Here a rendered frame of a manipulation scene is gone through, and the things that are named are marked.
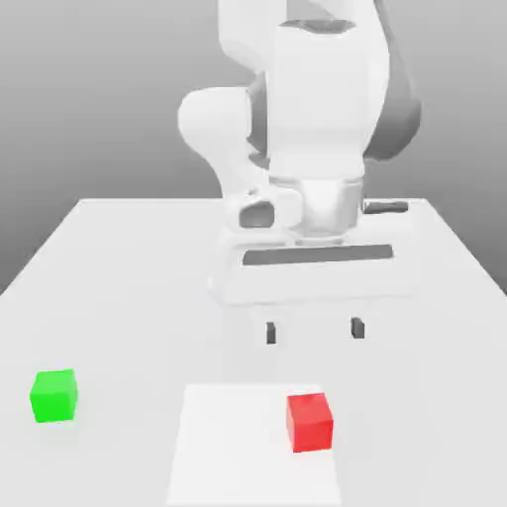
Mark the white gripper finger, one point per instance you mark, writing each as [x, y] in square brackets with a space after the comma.
[270, 332]
[357, 328]

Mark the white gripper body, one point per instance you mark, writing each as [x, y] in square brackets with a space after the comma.
[317, 281]

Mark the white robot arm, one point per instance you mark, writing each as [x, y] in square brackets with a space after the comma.
[317, 119]

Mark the small red cube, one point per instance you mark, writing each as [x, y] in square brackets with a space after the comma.
[311, 425]

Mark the small green cube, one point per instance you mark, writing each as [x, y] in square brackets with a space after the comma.
[53, 396]

